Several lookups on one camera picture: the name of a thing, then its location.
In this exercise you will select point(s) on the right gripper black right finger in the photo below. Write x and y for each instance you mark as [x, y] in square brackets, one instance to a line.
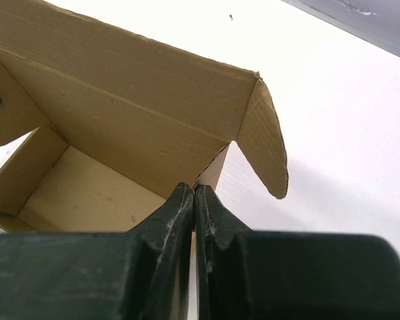
[247, 274]

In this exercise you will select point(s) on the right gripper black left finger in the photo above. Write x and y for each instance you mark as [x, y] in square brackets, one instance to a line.
[142, 273]

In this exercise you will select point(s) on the brown cardboard box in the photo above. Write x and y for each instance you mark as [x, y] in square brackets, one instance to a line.
[111, 122]

